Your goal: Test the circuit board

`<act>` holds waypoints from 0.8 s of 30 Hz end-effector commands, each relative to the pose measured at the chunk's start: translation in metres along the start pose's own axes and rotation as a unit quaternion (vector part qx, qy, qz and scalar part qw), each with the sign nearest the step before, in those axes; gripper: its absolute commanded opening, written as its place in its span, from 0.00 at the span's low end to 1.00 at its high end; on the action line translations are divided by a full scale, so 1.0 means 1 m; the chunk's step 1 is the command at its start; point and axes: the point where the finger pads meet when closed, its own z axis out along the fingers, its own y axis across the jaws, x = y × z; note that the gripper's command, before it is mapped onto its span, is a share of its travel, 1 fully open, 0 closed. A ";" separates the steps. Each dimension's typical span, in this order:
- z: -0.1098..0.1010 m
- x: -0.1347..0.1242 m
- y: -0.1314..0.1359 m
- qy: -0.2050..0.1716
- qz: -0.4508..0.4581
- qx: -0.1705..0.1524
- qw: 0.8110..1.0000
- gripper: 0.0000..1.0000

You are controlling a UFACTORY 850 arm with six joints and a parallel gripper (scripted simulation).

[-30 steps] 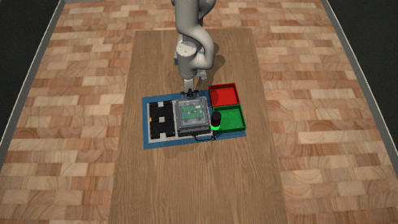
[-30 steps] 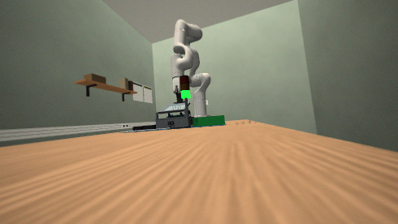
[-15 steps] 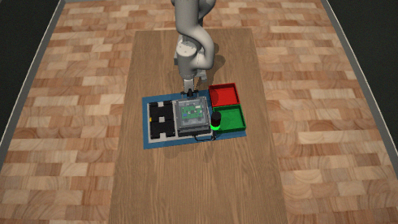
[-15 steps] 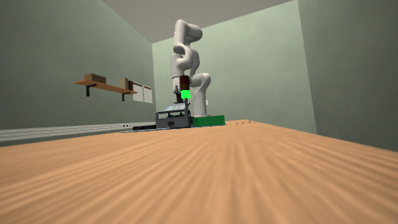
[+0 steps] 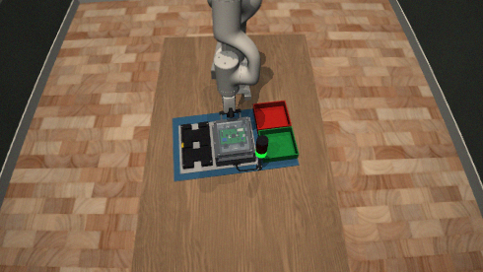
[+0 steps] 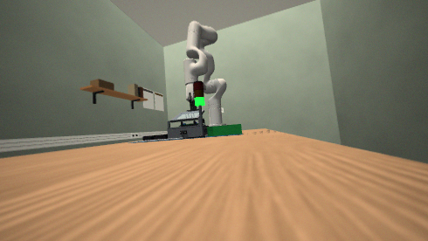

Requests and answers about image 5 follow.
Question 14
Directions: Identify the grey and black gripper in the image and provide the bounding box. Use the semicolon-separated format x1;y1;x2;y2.
222;95;236;118

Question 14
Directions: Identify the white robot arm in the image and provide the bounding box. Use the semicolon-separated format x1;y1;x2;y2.
207;0;262;101

